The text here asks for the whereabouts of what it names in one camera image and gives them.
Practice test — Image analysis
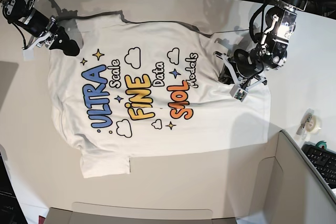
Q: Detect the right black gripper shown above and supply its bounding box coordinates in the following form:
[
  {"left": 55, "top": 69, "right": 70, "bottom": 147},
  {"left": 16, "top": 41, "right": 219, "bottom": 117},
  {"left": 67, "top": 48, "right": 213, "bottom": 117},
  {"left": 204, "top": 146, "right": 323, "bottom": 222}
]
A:
[{"left": 31, "top": 16, "right": 80, "bottom": 57}]

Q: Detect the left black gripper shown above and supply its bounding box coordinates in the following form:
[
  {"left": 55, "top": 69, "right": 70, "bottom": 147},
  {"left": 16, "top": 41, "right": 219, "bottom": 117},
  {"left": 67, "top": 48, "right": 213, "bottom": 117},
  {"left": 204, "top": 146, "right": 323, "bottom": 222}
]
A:
[{"left": 219, "top": 48, "right": 265, "bottom": 85}]

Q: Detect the white printed t-shirt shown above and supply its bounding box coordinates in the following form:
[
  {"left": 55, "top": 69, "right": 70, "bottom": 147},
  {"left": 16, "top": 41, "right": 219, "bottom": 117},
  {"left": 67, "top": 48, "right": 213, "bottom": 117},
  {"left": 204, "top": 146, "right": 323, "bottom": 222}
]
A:
[{"left": 48, "top": 14, "right": 270, "bottom": 178}]

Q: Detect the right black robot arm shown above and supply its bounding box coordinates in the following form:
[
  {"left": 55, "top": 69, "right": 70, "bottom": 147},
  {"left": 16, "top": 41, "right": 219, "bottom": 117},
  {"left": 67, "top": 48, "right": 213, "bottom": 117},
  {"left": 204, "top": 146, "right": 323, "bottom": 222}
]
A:
[{"left": 2, "top": 0, "right": 80, "bottom": 60}]

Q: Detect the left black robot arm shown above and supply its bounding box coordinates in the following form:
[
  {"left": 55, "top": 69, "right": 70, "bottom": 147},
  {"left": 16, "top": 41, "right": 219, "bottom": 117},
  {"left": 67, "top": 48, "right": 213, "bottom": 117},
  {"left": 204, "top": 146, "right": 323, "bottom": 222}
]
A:
[{"left": 219, "top": 0, "right": 308, "bottom": 89}]

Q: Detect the clear tape dispenser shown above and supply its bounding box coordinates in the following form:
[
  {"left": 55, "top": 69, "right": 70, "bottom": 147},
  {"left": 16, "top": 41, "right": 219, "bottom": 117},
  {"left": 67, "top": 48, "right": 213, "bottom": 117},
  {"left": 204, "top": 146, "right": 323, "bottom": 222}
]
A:
[{"left": 296, "top": 109, "right": 322, "bottom": 141}]

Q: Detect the green tape roll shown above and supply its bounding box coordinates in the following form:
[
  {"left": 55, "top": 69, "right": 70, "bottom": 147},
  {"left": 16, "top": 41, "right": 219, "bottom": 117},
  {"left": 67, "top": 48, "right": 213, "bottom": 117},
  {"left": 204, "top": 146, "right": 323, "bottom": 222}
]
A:
[{"left": 316, "top": 141, "right": 327, "bottom": 150}]

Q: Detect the beige partition box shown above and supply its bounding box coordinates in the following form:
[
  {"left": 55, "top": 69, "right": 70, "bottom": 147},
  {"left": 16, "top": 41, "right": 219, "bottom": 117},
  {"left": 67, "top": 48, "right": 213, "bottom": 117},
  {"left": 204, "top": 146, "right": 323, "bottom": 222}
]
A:
[{"left": 45, "top": 131, "right": 335, "bottom": 223}]

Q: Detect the black computer keyboard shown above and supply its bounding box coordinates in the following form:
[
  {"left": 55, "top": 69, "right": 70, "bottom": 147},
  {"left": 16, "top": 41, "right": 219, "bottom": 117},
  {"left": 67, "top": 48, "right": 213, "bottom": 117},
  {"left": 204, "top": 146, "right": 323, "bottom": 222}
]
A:
[{"left": 301, "top": 144, "right": 335, "bottom": 189}]

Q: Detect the black monitor corner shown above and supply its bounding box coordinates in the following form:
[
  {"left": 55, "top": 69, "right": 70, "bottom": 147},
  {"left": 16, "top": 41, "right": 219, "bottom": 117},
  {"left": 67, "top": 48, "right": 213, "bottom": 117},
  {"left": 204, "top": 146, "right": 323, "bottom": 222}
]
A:
[{"left": 1, "top": 146, "right": 28, "bottom": 224}]

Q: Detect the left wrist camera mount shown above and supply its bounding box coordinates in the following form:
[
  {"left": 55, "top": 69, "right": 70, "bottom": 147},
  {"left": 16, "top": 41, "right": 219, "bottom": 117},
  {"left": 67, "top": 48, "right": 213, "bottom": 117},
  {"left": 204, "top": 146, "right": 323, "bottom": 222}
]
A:
[{"left": 214, "top": 49, "right": 267, "bottom": 102}]

